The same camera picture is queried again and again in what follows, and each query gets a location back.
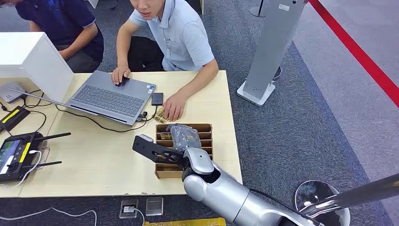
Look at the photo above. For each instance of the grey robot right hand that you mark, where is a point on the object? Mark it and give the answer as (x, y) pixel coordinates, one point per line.
(184, 137)

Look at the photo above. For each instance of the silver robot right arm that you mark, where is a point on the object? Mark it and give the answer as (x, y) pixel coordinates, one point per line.
(224, 193)

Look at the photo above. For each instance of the dark-shirted person's forearm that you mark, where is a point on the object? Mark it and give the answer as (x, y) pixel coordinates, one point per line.
(81, 39)

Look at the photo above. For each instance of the person's left forearm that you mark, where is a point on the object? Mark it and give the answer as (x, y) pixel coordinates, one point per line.
(201, 79)

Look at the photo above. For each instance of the person's right forearm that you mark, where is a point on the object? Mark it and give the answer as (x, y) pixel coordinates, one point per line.
(124, 46)

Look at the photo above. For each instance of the wooden slotted card holder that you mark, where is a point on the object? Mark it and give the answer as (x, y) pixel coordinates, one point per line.
(168, 171)

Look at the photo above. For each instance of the person's right hand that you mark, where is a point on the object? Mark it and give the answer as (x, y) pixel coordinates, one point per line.
(120, 74)

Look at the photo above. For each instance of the person in light shirt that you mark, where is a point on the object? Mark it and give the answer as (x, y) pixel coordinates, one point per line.
(182, 37)

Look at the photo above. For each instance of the person in dark shirt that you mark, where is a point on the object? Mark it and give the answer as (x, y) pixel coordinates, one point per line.
(59, 18)

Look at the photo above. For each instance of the gold snack packet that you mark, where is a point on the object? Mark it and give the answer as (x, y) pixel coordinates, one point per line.
(160, 115)

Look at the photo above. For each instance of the grey floor socket lid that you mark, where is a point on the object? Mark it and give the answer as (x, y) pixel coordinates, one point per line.
(154, 206)

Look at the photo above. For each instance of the grey open laptop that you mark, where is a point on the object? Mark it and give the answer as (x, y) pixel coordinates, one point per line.
(109, 98)

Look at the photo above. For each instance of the yellow strip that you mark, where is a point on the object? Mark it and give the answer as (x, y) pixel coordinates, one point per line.
(187, 222)

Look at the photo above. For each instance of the floor socket with plug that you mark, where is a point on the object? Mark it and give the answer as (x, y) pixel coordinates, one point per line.
(128, 208)

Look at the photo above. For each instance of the dark round base behind pillar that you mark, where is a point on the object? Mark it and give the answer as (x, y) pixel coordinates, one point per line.
(277, 73)

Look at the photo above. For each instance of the grey pillar with white base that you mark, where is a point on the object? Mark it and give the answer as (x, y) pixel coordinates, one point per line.
(274, 43)

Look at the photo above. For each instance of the round black stand base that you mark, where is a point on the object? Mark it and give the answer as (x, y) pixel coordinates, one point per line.
(257, 11)

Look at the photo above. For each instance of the black remote controller with screen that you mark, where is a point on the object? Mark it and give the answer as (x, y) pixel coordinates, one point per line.
(15, 156)

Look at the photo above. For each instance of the white box cabinet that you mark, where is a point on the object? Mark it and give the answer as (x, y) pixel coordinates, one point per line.
(31, 59)

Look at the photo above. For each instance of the black device with yellow label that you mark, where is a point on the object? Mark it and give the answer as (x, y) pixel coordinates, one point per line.
(12, 117)

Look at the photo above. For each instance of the flat white router box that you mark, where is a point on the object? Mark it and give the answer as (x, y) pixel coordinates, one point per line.
(11, 92)

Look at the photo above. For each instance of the chrome stanchion with round base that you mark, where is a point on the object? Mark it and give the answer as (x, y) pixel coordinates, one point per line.
(358, 193)

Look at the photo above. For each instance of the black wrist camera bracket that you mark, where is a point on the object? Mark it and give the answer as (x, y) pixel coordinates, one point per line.
(149, 150)

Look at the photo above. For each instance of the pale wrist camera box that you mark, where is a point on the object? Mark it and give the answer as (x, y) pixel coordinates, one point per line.
(146, 138)

